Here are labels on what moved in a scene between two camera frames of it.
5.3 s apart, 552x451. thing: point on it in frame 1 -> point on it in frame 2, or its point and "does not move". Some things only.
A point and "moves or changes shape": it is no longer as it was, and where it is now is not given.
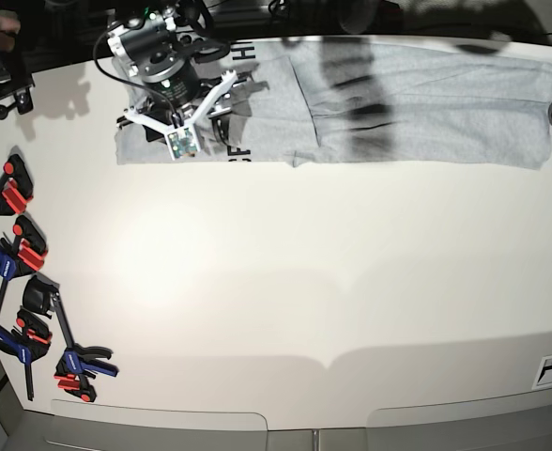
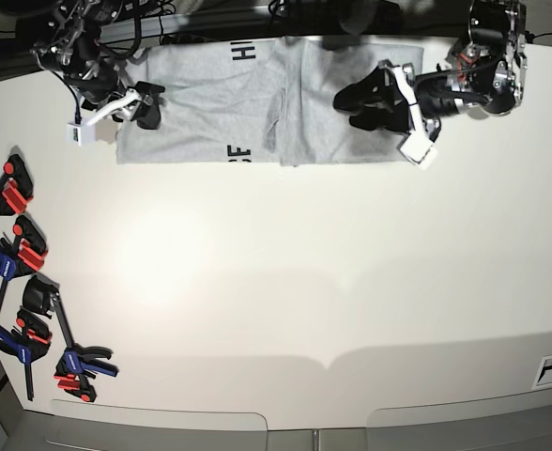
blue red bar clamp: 25,341 does not move
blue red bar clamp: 25,252 does not move
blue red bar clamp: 7,197 does not move
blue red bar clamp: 74,370 does not move
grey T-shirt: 355,103 moves or changes shape
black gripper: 178,91 -> 101,90
